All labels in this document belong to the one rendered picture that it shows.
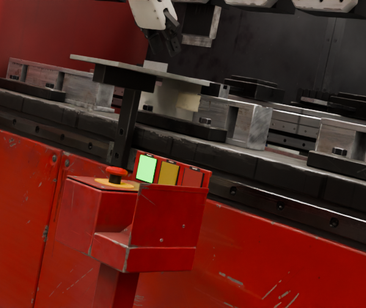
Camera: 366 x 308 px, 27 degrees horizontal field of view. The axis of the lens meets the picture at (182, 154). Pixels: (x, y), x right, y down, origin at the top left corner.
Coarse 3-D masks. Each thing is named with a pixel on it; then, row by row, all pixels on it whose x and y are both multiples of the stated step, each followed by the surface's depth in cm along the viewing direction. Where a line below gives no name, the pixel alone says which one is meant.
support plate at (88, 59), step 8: (72, 56) 168; (80, 56) 166; (104, 64) 159; (112, 64) 157; (120, 64) 156; (128, 64) 157; (144, 72) 161; (152, 72) 162; (160, 72) 163; (176, 80) 179; (184, 80) 168; (192, 80) 170; (200, 80) 172
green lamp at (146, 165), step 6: (144, 156) 145; (144, 162) 145; (150, 162) 143; (138, 168) 146; (144, 168) 144; (150, 168) 143; (138, 174) 145; (144, 174) 144; (150, 174) 143; (144, 180) 144; (150, 180) 143
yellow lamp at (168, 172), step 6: (162, 162) 141; (162, 168) 141; (168, 168) 140; (174, 168) 139; (162, 174) 141; (168, 174) 140; (174, 174) 139; (162, 180) 141; (168, 180) 140; (174, 180) 138
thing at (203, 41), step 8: (192, 8) 181; (200, 8) 179; (208, 8) 177; (216, 8) 176; (184, 16) 183; (192, 16) 181; (200, 16) 179; (208, 16) 177; (216, 16) 176; (184, 24) 183; (192, 24) 181; (200, 24) 179; (208, 24) 177; (216, 24) 177; (184, 32) 183; (192, 32) 180; (200, 32) 178; (208, 32) 176; (184, 40) 184; (192, 40) 181; (200, 40) 179; (208, 40) 177
